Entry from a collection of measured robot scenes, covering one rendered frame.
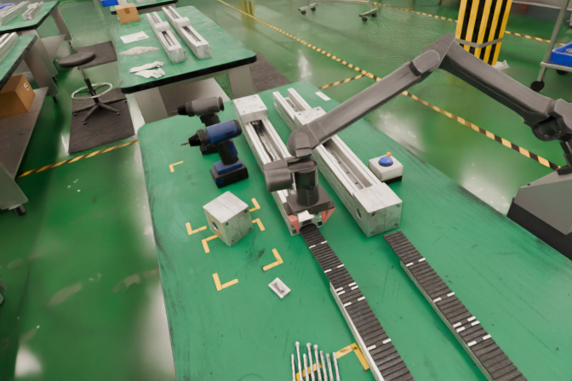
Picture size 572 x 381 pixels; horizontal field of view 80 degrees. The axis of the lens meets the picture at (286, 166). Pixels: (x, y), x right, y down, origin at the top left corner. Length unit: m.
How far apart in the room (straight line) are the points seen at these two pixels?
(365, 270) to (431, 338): 0.21
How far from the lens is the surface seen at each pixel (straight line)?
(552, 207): 1.12
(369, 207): 0.92
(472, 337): 0.82
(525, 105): 1.07
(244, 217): 0.97
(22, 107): 4.36
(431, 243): 0.99
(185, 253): 1.03
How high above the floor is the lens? 1.50
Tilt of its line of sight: 36 degrees down
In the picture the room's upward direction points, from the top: 8 degrees counter-clockwise
